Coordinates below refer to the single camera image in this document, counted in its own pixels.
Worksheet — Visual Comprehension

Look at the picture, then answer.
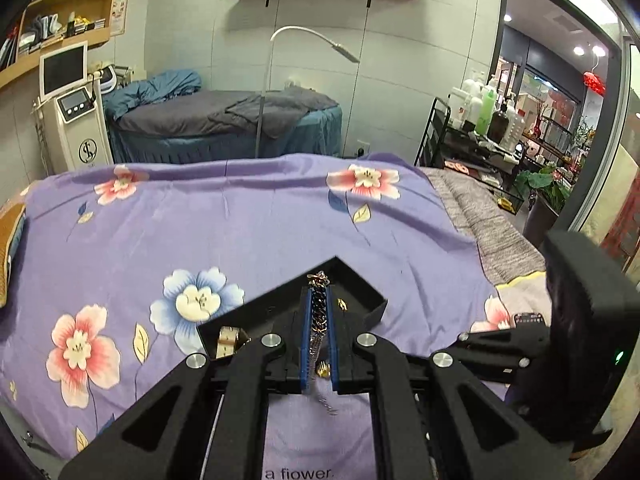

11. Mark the wooden wall shelf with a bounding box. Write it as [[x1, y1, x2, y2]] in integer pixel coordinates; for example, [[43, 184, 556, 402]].
[[1, 0, 114, 87]]

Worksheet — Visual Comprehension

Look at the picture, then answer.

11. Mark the beige brown strap watch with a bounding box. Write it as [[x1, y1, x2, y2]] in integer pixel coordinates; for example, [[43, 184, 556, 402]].
[[215, 326, 250, 360]]

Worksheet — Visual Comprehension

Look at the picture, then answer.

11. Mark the purple floral bedsheet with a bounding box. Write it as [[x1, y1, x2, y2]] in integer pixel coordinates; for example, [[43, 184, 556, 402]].
[[1, 154, 510, 458]]

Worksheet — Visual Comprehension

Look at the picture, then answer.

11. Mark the silver chain necklace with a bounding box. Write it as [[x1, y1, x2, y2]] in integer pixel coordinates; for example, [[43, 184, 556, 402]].
[[305, 270, 338, 417]]

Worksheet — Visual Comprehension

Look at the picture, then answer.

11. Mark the green potted plant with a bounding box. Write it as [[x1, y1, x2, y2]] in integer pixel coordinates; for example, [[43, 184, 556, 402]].
[[514, 166, 572, 214]]

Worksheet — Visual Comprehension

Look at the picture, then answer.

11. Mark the white beauty machine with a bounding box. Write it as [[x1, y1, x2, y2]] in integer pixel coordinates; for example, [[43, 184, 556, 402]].
[[32, 41, 113, 176]]

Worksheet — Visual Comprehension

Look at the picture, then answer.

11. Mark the grey blanket bed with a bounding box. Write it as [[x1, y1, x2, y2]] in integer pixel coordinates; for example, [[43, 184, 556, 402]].
[[105, 86, 343, 165]]

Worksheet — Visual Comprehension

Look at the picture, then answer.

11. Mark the black jewelry box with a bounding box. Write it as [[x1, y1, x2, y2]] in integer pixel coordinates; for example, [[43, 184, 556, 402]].
[[196, 254, 390, 361]]

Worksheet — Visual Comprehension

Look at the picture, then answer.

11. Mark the teal duvet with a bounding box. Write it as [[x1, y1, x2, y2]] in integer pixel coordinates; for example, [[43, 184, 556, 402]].
[[103, 70, 202, 122]]

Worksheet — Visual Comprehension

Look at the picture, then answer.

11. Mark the black trolley rack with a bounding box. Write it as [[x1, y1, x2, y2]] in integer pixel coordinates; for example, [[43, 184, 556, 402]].
[[413, 98, 525, 216]]

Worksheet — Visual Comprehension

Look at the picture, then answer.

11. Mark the green bottle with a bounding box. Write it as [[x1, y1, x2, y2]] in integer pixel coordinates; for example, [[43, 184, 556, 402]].
[[475, 84, 497, 136]]

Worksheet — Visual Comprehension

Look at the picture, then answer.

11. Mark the floor lamp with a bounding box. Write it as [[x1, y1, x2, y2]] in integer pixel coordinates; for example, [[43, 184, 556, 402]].
[[252, 25, 362, 158]]

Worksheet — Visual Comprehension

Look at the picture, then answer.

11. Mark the grey knitted blanket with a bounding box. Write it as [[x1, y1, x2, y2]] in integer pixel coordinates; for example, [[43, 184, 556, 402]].
[[420, 168, 546, 285]]

